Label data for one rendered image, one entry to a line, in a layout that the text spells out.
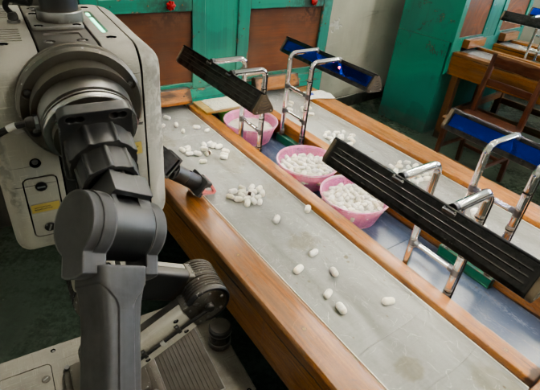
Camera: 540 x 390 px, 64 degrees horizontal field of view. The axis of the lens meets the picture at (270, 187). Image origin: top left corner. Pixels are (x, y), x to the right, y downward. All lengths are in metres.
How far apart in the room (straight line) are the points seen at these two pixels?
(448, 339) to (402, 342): 0.13
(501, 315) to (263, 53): 1.69
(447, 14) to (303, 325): 3.34
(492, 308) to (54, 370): 1.31
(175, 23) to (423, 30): 2.58
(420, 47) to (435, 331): 3.25
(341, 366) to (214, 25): 1.68
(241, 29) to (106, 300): 1.95
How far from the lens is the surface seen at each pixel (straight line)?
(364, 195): 1.71
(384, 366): 1.16
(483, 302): 1.54
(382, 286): 1.34
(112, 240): 0.50
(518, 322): 1.54
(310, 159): 1.90
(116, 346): 0.51
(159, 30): 2.14
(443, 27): 4.12
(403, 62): 4.34
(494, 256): 1.01
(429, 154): 2.11
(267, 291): 1.21
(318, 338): 1.13
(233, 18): 2.30
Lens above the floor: 1.64
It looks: 33 degrees down
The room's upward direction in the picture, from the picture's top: 6 degrees clockwise
